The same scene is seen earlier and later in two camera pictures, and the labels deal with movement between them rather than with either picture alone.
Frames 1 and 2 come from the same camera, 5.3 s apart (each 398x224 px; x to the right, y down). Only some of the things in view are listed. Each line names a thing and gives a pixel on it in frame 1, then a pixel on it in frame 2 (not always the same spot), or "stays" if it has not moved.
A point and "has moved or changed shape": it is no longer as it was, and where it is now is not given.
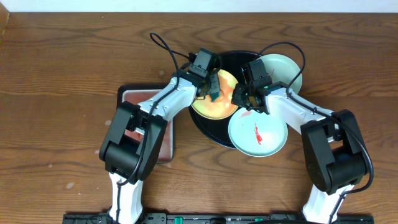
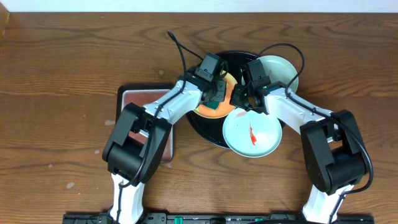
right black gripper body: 240,97 stays
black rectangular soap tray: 136,93 stays
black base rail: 216,218 stays
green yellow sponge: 214,96 has moved or changed shape
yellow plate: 222,107 stays
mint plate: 257,134 has moved or changed shape
